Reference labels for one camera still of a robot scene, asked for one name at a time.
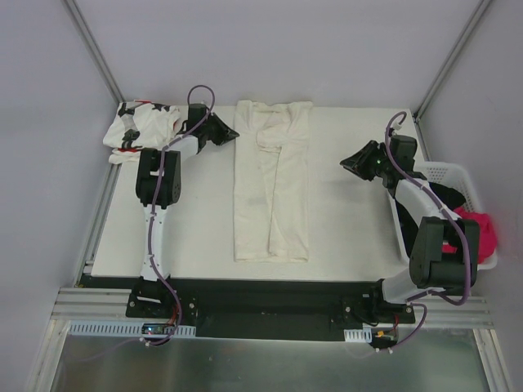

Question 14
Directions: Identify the right white cable duct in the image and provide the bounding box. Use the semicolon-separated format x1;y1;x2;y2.
343;327;373;344

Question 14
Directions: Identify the white black patterned folded shirt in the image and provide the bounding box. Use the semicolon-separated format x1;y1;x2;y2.
102;100;181;149

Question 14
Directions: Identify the cream white t shirt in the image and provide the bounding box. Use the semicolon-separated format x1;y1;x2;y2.
234;100;313;263

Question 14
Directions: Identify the left aluminium frame post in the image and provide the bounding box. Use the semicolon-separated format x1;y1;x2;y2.
61;0;125;104

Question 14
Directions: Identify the red white folded shirt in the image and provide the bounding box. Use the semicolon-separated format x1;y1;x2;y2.
109;148;142;165

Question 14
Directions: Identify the right aluminium frame post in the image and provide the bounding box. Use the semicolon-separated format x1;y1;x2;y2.
413;0;494;124

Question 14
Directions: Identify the white cable duct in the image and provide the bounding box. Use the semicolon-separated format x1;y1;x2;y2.
69;320;196;339
343;327;373;344

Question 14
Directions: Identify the white plastic laundry basket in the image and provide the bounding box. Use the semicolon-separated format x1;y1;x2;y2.
388;162;498;270

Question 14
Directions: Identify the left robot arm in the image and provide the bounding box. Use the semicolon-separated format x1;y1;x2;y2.
135;104;239;282

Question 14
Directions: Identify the left white cable duct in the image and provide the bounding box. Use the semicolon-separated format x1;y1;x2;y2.
69;320;196;339

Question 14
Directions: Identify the pink garment in basket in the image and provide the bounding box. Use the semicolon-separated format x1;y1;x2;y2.
440;207;498;265

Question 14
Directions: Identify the aluminium frame post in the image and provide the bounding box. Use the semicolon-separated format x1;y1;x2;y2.
413;0;494;124
61;0;125;104

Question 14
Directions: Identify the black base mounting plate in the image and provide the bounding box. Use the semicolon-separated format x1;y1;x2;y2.
126;278;415;341

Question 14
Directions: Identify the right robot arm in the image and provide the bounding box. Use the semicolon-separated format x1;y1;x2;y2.
340;135;481;323

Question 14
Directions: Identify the black garment in basket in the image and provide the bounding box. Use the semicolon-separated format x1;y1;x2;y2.
390;180;466;259

